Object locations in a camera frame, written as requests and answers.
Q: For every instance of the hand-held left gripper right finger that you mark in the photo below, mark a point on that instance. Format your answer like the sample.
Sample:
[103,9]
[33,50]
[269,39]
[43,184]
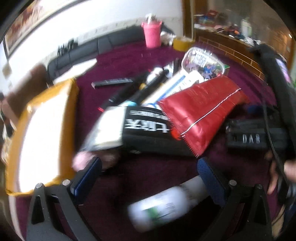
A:
[212,180]

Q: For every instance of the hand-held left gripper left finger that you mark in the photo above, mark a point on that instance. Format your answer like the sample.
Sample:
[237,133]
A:
[86,177]

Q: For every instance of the pink fluffy scrunchie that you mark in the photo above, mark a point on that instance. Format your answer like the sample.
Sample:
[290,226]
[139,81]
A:
[79,161]

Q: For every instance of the white green medicine box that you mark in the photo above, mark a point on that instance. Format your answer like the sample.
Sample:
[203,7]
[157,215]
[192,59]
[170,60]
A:
[107,127]

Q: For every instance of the red foil packet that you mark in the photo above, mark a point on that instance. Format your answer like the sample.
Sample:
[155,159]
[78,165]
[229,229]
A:
[203,111]

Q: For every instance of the white plastic bottle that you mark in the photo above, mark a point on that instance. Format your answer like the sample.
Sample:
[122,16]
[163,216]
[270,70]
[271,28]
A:
[161,206]

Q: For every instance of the yellow taped cardboard tray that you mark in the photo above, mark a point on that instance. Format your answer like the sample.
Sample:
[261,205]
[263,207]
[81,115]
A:
[41,139]

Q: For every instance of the black printed packet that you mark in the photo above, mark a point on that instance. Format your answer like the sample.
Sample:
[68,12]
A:
[150,141]

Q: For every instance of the long white blue box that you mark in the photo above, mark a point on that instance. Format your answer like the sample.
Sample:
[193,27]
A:
[175,85]

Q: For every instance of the white tube orange cap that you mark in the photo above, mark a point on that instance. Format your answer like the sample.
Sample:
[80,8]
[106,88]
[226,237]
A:
[154,73]

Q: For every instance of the person's right hand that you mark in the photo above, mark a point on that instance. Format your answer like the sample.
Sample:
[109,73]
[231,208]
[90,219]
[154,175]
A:
[274,171]

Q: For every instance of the wooden cabinet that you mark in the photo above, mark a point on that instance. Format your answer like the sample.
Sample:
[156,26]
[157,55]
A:
[231,49]

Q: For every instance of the clear plastic container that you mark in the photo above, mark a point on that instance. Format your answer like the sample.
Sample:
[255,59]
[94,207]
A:
[201,62]

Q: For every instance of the black marker red cap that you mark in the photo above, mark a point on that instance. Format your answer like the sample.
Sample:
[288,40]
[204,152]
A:
[122,93]

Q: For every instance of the black remote control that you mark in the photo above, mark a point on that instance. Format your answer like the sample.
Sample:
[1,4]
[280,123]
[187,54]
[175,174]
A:
[111,82]

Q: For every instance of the black stick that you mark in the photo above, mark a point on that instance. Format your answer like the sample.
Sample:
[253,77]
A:
[175,67]

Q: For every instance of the brown upholstered chair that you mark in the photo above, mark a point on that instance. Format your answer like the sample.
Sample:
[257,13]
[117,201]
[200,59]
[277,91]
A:
[25,88]

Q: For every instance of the white paper notebook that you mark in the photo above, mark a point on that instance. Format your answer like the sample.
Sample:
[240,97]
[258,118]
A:
[84,66]

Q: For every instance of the pile of assorted clutter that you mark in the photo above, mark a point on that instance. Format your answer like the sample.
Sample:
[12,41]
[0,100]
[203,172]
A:
[222,25]

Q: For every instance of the yellow tape roll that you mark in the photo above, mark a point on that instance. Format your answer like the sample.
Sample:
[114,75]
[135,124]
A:
[181,44]

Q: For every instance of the black leather sofa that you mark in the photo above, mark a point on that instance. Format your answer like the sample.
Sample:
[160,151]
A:
[83,49]

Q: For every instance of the white cloth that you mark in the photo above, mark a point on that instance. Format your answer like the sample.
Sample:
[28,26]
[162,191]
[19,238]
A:
[167,38]

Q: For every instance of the pink knit-covered thermos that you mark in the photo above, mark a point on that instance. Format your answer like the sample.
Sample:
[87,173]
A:
[151,34]

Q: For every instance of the framed wall picture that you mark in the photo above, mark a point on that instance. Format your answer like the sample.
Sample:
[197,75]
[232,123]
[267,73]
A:
[30,20]

